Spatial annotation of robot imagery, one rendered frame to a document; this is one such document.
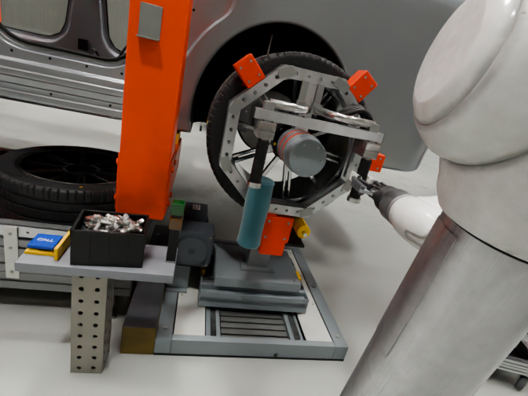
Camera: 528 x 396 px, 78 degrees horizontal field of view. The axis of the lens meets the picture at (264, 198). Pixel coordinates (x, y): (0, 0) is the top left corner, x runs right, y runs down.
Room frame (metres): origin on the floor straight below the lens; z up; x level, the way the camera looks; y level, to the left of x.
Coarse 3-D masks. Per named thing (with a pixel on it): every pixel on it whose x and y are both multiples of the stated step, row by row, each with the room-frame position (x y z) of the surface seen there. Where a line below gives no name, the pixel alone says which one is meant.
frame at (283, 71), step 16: (272, 80) 1.17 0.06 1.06; (320, 80) 1.26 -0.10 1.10; (336, 80) 1.22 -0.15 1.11; (240, 96) 1.15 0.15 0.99; (256, 96) 1.16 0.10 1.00; (352, 96) 1.24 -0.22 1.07; (224, 128) 1.19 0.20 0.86; (224, 144) 1.15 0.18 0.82; (352, 144) 1.31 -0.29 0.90; (224, 160) 1.14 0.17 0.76; (352, 160) 1.27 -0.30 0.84; (240, 176) 1.17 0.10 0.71; (240, 192) 1.17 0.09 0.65; (320, 192) 1.29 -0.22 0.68; (336, 192) 1.26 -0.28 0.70; (272, 208) 1.20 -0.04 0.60; (288, 208) 1.21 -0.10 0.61; (304, 208) 1.23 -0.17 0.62; (320, 208) 1.25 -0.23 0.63
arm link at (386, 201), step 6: (390, 192) 0.82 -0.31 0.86; (396, 192) 0.81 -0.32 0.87; (402, 192) 0.81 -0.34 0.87; (408, 192) 0.82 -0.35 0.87; (384, 198) 0.82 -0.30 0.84; (390, 198) 0.80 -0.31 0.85; (396, 198) 0.79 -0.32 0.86; (384, 204) 0.81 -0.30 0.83; (390, 204) 0.79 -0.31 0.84; (384, 210) 0.80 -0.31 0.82; (384, 216) 0.81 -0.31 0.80
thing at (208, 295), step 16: (208, 272) 1.35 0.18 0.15; (208, 288) 1.23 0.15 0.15; (224, 288) 1.24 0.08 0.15; (240, 288) 1.26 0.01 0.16; (208, 304) 1.18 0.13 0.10; (224, 304) 1.19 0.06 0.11; (240, 304) 1.21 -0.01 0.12; (256, 304) 1.23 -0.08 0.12; (272, 304) 1.25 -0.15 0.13; (288, 304) 1.26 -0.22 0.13; (304, 304) 1.28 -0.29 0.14
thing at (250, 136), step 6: (270, 90) 1.77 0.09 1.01; (270, 96) 1.75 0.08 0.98; (276, 96) 1.75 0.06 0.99; (282, 96) 1.76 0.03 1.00; (252, 102) 1.73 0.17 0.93; (258, 102) 1.73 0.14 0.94; (252, 108) 1.73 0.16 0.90; (252, 120) 1.73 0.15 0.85; (240, 132) 1.72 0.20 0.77; (246, 132) 1.73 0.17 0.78; (252, 132) 1.73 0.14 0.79; (246, 138) 1.73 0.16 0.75; (252, 138) 1.74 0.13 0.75; (252, 144) 1.74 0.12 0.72
